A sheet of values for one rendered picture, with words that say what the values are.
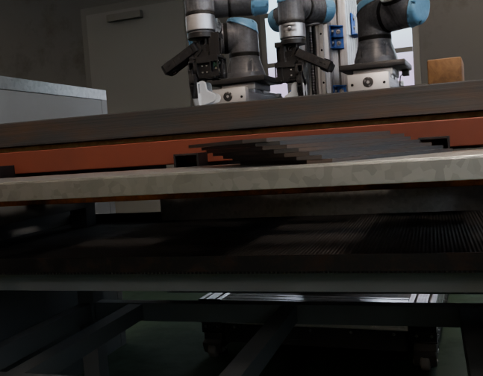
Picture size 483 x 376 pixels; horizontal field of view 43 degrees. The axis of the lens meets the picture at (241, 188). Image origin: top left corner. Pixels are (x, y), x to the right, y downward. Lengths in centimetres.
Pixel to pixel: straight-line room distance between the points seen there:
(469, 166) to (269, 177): 25
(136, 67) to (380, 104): 469
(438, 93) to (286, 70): 72
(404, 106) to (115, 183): 52
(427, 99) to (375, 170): 34
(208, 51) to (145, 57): 409
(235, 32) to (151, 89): 330
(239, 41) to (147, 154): 118
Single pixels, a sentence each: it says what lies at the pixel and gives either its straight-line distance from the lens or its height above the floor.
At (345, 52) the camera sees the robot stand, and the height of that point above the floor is 111.
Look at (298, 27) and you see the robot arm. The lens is 177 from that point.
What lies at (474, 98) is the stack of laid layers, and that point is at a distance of 112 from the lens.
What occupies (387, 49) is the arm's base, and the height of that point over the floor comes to 108.
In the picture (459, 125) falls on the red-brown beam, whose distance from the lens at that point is 112.
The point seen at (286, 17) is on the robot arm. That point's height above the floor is 113.
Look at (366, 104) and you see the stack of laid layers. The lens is 113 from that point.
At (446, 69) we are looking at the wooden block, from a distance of 120.
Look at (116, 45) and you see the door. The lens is 584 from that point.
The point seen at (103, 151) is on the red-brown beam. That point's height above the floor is 79.
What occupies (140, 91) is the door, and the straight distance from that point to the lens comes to 567.
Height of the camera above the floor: 78
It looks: 4 degrees down
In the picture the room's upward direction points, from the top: 4 degrees counter-clockwise
